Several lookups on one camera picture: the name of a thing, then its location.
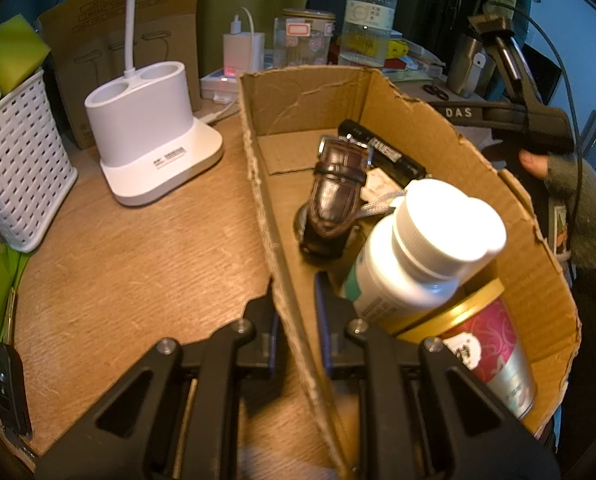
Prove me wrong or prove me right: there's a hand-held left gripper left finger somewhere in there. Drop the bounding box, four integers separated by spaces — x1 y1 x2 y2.
35 277 281 480

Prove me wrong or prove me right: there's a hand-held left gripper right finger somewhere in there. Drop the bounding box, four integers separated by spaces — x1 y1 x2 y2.
314 272 561 480

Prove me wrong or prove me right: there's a black flashlight with lanyard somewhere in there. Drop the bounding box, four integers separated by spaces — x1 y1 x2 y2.
338 119 429 221

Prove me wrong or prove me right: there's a white pill bottle teal label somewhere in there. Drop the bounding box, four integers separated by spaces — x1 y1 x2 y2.
340 179 507 333

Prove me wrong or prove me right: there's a brown leather strap watch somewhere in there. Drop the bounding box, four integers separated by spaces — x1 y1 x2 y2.
294 135 373 261

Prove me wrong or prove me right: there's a red and gold can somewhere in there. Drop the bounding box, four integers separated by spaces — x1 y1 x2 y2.
395 277 537 421

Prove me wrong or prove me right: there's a cardboard box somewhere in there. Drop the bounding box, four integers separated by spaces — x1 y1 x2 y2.
238 65 583 478

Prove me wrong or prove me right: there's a person's right forearm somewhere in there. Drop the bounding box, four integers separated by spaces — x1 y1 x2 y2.
545 152 596 271

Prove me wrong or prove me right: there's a person's right hand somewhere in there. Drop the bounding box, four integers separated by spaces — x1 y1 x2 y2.
520 151 553 179

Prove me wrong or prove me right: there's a black computer monitor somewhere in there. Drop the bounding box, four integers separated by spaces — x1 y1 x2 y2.
520 42 562 111

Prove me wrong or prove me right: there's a stainless steel tumbler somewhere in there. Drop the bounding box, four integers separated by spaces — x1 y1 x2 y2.
445 32 488 98

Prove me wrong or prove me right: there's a clear plastic water bottle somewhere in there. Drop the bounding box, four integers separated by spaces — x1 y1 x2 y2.
339 0 397 68

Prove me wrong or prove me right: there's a clear glass cup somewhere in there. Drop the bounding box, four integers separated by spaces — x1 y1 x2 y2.
273 17 331 68

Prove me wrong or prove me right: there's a glass jar gold lid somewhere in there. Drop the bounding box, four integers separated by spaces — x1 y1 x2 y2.
281 8 337 61

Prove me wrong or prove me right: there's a white desk lamp base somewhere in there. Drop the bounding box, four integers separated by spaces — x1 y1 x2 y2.
84 0 225 208

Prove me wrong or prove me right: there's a white power strip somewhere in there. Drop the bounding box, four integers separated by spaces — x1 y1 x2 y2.
199 57 273 106

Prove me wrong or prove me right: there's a white plug-in charger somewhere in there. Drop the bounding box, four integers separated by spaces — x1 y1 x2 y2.
222 32 266 76

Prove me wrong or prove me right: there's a black car key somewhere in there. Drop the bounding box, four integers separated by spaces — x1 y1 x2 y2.
0 342 34 441

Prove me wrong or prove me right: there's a white plastic basket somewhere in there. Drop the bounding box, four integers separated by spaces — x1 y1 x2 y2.
0 70 79 255

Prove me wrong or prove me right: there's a brown cardboard lamp package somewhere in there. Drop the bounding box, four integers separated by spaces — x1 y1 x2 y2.
37 0 203 151

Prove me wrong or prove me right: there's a yellow-green sponge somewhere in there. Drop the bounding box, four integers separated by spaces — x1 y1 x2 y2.
0 14 51 96

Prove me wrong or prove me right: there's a white charger cable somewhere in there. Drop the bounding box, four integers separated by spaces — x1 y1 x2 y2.
230 7 256 36

